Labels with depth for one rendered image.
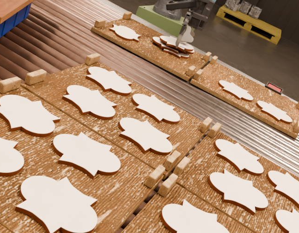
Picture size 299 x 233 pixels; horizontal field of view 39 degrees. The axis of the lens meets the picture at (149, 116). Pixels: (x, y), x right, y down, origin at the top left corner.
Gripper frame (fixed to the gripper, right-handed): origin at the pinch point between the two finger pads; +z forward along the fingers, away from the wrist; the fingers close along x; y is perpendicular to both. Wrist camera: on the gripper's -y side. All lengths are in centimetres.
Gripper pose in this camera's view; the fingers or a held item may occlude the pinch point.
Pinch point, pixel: (176, 42)
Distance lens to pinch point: 169.1
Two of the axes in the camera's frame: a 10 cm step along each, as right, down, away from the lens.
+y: 9.2, 3.9, 0.0
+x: 1.6, -3.8, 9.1
